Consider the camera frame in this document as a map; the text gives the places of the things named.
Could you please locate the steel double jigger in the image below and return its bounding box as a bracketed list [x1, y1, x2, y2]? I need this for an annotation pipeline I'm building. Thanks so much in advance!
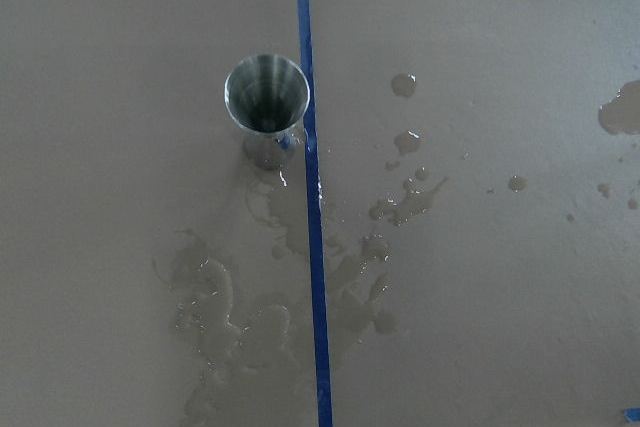
[224, 54, 310, 171]

